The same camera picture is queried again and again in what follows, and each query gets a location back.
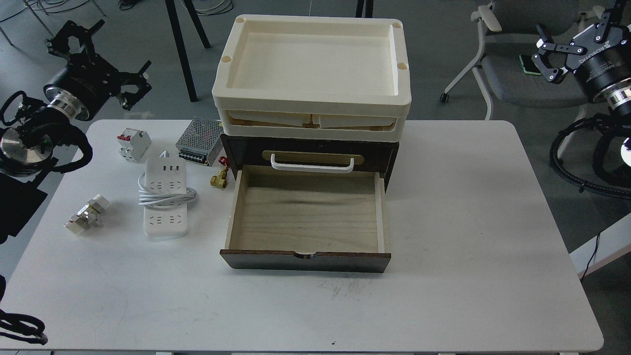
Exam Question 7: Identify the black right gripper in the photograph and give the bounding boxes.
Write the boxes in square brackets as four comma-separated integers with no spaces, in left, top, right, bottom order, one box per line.
[531,0,630,103]

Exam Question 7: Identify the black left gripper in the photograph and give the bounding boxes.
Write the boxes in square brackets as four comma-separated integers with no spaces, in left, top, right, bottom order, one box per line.
[43,20,152,122]

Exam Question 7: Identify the white power strip with cable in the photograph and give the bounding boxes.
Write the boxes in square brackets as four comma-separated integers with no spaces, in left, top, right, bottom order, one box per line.
[138,150,198,240]

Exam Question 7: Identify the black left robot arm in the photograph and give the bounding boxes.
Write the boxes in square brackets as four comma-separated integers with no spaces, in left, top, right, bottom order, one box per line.
[0,20,151,242]

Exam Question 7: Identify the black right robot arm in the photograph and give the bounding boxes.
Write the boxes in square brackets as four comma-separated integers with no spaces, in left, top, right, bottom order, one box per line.
[532,0,631,199]

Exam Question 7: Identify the green smartphone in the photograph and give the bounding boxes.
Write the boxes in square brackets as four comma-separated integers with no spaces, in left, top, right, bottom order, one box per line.
[519,55,542,76]

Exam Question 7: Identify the grey office chair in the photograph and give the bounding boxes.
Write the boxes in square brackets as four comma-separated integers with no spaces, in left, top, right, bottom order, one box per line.
[440,0,604,120]

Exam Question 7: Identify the white red circuit breaker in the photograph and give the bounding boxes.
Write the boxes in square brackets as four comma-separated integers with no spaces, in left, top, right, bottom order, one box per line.
[117,128,151,163]

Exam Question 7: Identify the black table legs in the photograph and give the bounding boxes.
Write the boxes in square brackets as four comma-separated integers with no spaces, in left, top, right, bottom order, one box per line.
[165,0,211,103]

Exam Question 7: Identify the metal mesh power supply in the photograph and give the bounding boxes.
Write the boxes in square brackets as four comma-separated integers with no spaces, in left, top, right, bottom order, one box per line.
[176,117,224,166]

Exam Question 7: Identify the white metal pipe fitting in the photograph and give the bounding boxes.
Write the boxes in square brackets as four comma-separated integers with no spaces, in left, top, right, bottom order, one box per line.
[65,195,109,235]

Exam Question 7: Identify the cream plastic tray top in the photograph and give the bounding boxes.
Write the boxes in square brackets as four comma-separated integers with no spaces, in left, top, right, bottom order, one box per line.
[212,14,412,118]

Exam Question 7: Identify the cream plastic tray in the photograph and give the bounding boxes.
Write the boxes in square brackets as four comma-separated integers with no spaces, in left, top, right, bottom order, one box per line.
[212,14,412,118]
[219,109,406,142]

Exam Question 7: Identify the cream plastic tray lower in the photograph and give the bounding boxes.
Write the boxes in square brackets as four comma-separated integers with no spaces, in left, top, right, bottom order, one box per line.
[219,109,406,142]

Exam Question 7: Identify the white side table edge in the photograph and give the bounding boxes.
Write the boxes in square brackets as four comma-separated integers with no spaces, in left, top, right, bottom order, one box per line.
[569,214,631,277]

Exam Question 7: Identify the open wooden drawer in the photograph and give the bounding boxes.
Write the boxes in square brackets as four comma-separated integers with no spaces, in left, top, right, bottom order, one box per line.
[219,166,391,273]

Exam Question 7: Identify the brass valve red handle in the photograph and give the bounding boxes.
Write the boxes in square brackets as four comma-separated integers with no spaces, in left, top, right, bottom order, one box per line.
[210,156,230,189]

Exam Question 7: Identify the white drawer handle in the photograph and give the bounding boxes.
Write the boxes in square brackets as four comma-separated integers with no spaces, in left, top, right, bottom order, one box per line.
[270,153,355,174]

